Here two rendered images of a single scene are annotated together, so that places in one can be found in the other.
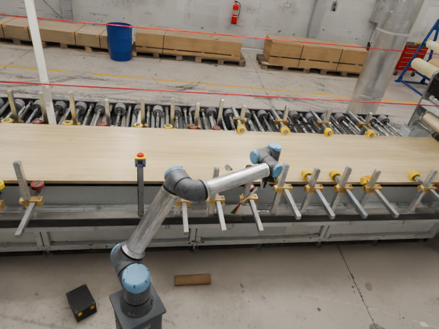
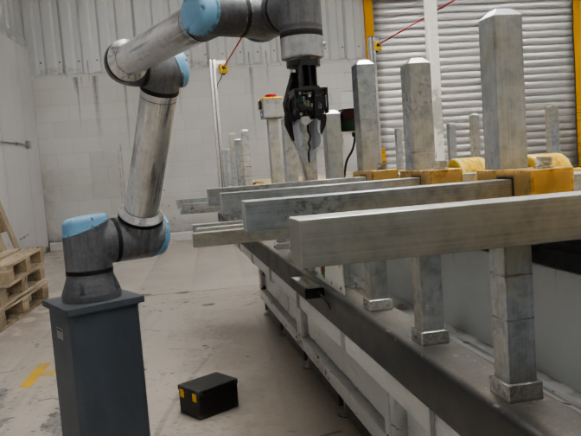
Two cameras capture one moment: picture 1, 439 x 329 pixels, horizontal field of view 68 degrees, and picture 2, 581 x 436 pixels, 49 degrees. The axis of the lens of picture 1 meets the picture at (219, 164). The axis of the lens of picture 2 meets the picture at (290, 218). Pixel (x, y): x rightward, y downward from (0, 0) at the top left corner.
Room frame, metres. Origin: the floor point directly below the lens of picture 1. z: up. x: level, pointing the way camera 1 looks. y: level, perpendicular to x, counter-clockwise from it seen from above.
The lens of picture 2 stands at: (1.82, -1.71, 1.00)
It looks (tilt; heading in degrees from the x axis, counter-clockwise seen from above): 5 degrees down; 92
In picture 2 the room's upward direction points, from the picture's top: 4 degrees counter-clockwise
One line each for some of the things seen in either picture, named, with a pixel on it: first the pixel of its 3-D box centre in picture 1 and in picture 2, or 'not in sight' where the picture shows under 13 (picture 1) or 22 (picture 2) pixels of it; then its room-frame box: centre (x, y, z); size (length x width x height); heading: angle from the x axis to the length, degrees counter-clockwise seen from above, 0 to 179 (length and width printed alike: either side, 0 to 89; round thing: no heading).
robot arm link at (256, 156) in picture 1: (260, 156); (264, 17); (1.75, -0.25, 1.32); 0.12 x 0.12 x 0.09; 37
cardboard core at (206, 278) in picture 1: (192, 279); not in sight; (1.70, 0.09, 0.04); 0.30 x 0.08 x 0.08; 103
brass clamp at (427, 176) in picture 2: (313, 188); (427, 185); (2.00, -0.74, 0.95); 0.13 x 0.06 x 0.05; 103
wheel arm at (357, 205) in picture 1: (349, 193); (473, 193); (2.00, -1.01, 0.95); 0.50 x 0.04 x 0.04; 13
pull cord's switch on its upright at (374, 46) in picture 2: not in sight; (379, 118); (2.33, 2.76, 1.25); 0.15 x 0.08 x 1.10; 103
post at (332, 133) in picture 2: (245, 196); (337, 214); (1.88, -0.23, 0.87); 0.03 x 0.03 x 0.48; 13
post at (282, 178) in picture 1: (279, 189); (370, 187); (1.94, -0.47, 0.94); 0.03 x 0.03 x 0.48; 13
